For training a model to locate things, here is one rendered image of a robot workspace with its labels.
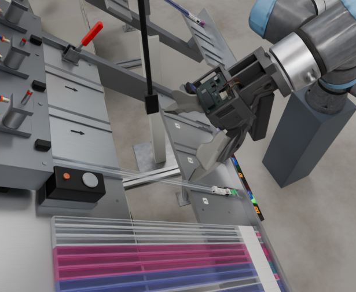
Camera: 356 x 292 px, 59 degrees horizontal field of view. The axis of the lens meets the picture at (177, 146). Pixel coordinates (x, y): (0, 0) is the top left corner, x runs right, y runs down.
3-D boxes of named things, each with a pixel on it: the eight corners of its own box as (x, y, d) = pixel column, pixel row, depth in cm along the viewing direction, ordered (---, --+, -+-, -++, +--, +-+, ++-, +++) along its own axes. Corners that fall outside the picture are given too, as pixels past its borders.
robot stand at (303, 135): (287, 149, 175) (327, 77, 129) (308, 175, 166) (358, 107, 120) (261, 161, 171) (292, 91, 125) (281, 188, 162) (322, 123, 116)
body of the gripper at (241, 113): (187, 84, 48) (256, 35, 44) (212, 108, 54) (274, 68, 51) (204, 121, 44) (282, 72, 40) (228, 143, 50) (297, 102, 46)
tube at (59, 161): (230, 191, 79) (234, 189, 79) (232, 196, 79) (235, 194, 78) (24, 153, 45) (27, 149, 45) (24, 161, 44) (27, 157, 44)
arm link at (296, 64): (299, 53, 49) (327, 88, 45) (273, 69, 51) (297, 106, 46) (287, 22, 43) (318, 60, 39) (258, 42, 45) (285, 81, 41)
